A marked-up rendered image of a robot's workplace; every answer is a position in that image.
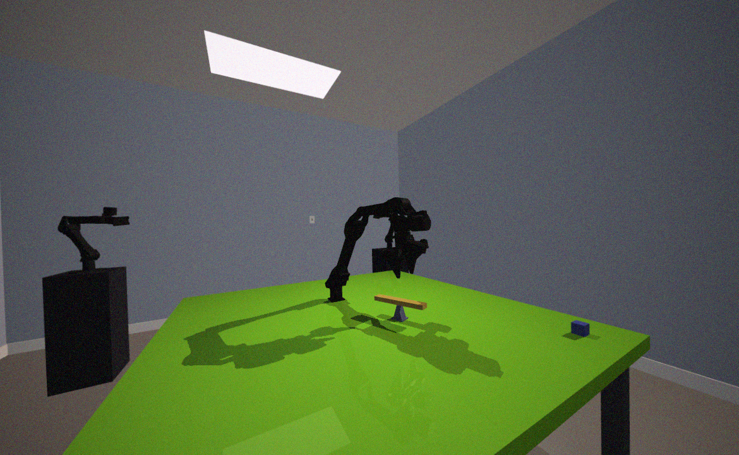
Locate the tan bar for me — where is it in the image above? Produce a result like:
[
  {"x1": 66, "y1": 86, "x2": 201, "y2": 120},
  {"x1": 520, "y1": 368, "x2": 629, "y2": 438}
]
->
[{"x1": 375, "y1": 294, "x2": 427, "y2": 310}]

